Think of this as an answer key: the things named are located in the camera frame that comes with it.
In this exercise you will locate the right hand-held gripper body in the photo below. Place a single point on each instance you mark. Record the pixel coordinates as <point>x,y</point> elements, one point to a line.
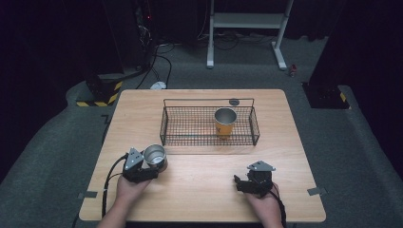
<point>258,182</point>

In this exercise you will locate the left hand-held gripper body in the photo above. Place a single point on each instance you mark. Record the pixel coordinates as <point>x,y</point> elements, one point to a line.
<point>134,172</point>

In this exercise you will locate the silver metal cup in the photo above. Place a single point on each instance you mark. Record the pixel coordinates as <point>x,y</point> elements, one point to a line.
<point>156,156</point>

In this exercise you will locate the orange paper cup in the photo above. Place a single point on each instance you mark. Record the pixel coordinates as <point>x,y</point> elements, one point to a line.
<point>225,126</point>

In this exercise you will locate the person's left hand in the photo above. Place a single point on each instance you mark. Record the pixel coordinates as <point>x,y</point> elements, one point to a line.
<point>130,191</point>

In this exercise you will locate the person's right hand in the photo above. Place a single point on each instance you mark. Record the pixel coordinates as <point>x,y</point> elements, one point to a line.
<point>264,205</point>

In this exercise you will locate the grey tape piece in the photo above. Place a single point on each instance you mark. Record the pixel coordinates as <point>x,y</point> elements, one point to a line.
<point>88,194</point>
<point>316,191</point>

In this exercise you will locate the round grey table grommet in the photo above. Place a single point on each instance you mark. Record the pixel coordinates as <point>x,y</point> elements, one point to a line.
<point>234,102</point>

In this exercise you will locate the black yellow striped stand base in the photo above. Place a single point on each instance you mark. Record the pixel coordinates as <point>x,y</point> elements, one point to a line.
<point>104,95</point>
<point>326,98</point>

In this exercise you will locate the white plug on floor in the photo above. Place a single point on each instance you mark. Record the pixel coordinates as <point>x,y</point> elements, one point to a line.
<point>159,85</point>

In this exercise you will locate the small red floor object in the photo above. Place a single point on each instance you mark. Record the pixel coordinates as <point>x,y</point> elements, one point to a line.
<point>293,70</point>

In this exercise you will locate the dark equipment rack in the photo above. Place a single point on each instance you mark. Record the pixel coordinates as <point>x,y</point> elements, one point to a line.
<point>139,34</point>

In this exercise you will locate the white metal stand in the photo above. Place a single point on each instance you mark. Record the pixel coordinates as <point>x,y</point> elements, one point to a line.
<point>247,20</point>

